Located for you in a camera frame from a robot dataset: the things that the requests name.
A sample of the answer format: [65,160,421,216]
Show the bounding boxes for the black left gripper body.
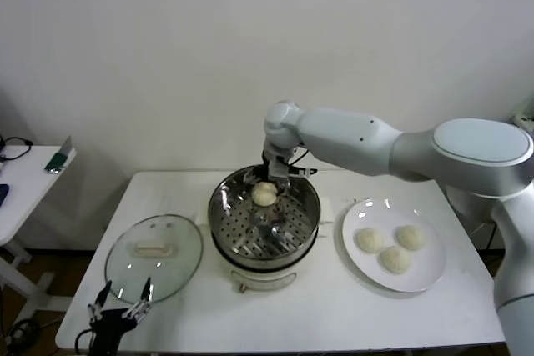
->
[89,308,141,356]

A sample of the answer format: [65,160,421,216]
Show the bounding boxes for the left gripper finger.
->
[86,279,113,325]
[125,275,154,321]

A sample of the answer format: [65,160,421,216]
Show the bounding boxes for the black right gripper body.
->
[260,148,273,185]

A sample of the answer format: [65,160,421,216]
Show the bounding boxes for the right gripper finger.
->
[275,176,294,198]

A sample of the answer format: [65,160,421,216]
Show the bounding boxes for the white steamed baozi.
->
[251,182,277,207]
[395,224,426,251]
[355,227,384,255]
[378,246,412,276]

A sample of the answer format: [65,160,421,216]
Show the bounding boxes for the glass lid cream handle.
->
[104,213,204,305]

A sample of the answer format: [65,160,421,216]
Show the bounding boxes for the stainless steel steamer basket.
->
[194,163,335,268]

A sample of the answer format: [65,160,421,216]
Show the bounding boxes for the white electric cooker base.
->
[212,230,320,293]

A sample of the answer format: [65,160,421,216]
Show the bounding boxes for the white round plate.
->
[340,198,448,299]

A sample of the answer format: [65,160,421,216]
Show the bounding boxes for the white side table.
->
[0,145,79,315]

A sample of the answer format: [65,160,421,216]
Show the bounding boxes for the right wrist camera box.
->
[269,158,290,180]

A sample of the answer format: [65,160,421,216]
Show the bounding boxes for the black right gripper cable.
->
[287,145,319,178]

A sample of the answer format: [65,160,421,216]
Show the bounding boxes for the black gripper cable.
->
[287,145,319,178]
[73,320,95,353]

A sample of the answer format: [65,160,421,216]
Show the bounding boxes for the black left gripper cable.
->
[73,320,95,353]

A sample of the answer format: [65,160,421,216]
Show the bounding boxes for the black floor cables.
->
[8,318,41,347]

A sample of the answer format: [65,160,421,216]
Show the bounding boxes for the black cable on side table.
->
[0,134,34,163]

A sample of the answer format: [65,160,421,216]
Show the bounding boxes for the black wall cable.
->
[486,220,504,251]

